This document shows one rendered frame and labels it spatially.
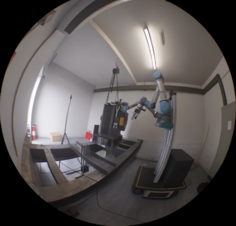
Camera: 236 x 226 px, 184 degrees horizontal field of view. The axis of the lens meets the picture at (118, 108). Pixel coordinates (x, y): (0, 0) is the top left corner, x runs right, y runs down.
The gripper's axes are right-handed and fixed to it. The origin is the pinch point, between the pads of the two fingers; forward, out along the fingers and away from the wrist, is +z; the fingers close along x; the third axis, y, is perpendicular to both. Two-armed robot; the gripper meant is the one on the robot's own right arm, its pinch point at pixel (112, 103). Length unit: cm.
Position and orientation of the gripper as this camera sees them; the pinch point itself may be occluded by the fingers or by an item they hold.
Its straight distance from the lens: 143.1
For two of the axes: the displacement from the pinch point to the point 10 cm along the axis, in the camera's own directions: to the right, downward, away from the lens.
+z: -9.7, -1.0, 2.0
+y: -1.4, 9.7, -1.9
